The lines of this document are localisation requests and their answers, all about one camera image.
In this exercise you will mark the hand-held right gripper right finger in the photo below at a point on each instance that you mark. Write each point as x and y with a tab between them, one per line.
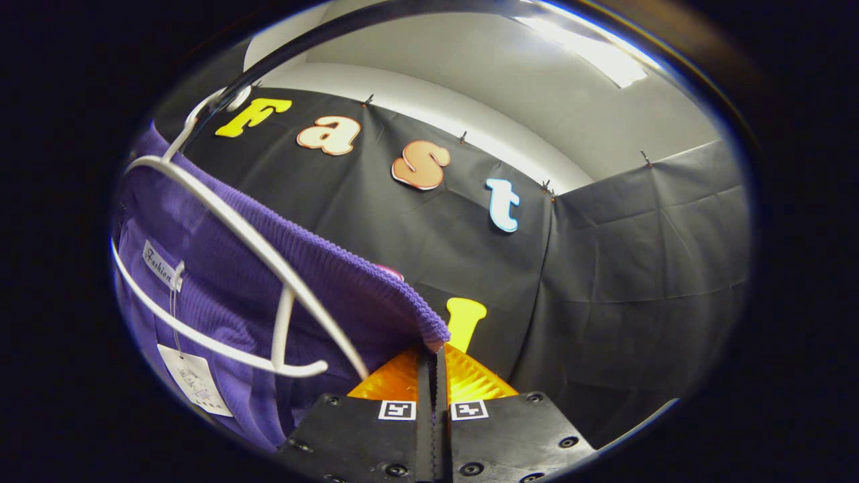
443	456

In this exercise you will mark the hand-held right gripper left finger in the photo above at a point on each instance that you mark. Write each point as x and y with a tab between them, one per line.
425	443

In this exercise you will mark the white clothes hanger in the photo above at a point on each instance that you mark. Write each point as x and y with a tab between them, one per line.
282	329

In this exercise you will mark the black clothes rack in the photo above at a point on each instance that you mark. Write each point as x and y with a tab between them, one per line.
295	47

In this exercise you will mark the black backdrop cloth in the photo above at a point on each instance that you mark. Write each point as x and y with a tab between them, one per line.
637	268

